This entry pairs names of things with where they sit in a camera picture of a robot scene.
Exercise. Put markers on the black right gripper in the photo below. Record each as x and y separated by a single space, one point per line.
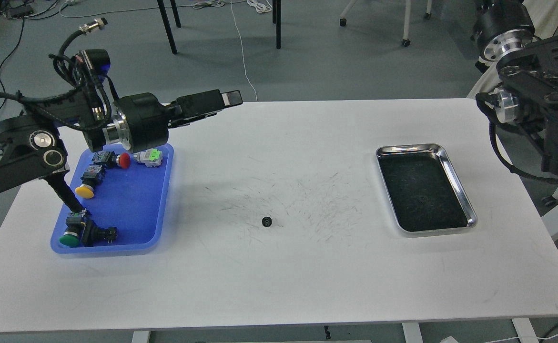
502 26

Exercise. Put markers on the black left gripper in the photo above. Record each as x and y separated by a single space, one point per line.
141 122

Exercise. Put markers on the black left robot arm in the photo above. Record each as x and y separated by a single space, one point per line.
30 144

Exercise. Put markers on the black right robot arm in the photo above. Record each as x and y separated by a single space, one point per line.
525 100

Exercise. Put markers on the beige cloth on chair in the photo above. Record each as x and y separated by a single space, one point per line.
544 16

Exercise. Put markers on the blue plastic tray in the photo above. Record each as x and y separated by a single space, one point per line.
132 200

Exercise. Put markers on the steel tray with black mat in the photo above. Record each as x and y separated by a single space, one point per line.
424 189

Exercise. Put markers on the green grey switch part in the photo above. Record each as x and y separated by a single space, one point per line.
150 158

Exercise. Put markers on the red push button switch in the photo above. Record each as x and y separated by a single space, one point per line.
111 160

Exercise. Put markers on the yellow push button switch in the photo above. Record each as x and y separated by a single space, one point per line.
92 176

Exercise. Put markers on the black switch contact block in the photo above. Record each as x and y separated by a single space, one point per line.
93 233

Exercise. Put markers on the green push button switch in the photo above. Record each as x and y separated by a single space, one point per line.
77 232

